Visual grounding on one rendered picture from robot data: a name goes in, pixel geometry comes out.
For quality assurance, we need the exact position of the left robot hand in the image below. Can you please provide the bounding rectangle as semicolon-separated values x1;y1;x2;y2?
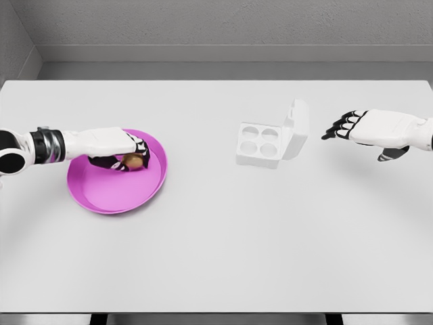
82;127;152;173

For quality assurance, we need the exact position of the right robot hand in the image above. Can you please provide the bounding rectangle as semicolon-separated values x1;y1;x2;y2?
321;108;426;163

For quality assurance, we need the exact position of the brown egg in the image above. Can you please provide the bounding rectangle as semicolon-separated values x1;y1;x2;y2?
121;153;143;171

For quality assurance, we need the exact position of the white egg box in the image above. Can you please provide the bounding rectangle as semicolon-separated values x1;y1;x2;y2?
234;98;311;171

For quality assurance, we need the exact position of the pink round plate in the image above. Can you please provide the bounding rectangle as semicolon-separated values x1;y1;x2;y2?
66;128;168;215

